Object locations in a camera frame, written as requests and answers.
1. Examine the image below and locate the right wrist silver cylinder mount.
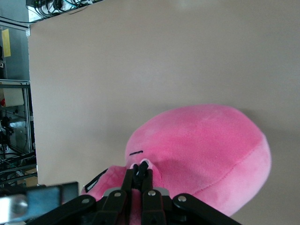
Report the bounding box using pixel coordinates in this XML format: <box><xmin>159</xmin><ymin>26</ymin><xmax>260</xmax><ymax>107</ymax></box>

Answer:
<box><xmin>0</xmin><ymin>181</ymin><xmax>79</xmax><ymax>224</ymax></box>

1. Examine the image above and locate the hot pink round plush toy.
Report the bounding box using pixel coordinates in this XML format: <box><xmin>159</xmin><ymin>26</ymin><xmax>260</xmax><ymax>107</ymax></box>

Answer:
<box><xmin>81</xmin><ymin>104</ymin><xmax>272</xmax><ymax>225</ymax></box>

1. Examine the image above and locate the large table cover mat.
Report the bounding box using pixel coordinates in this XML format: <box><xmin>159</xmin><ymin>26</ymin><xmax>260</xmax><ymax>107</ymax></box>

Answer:
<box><xmin>27</xmin><ymin>0</ymin><xmax>300</xmax><ymax>225</ymax></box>

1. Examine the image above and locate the metal equipment rack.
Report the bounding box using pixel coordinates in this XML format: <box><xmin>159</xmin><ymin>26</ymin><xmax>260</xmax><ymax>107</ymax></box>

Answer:
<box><xmin>0</xmin><ymin>79</ymin><xmax>36</xmax><ymax>156</ymax></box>

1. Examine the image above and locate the tangled cable bundle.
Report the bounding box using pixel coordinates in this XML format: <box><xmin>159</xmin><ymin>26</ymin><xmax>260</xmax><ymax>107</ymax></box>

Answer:
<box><xmin>25</xmin><ymin>0</ymin><xmax>104</xmax><ymax>23</ymax></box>

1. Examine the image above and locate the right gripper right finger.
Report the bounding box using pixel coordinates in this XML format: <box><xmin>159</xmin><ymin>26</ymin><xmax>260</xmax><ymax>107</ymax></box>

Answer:
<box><xmin>141</xmin><ymin>169</ymin><xmax>243</xmax><ymax>225</ymax></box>

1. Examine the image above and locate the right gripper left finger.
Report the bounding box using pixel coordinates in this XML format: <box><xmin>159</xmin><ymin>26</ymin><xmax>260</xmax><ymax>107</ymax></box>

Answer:
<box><xmin>23</xmin><ymin>168</ymin><xmax>137</xmax><ymax>225</ymax></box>

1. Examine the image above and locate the yellow paper label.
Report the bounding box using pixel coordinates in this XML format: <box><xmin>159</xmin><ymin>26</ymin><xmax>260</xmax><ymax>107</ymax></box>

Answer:
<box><xmin>1</xmin><ymin>29</ymin><xmax>11</xmax><ymax>58</ymax></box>

